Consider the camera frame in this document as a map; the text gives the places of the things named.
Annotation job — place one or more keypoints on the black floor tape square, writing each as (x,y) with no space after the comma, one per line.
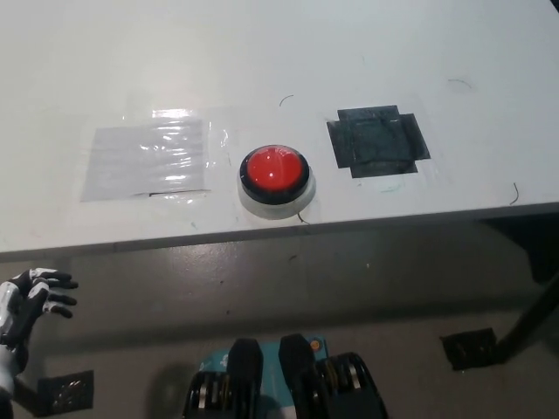
(65,393)
(469,349)

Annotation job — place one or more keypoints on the black tape patch on table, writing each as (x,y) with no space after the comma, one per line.
(377,142)

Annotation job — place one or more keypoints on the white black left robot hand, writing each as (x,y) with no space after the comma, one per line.
(19,305)

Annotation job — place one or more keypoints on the clear plastic tape film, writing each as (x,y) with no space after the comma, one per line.
(218,139)

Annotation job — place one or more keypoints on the white paper sheet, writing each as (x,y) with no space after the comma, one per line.
(131,161)

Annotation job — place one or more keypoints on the red dome push button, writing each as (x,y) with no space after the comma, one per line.
(273,170)

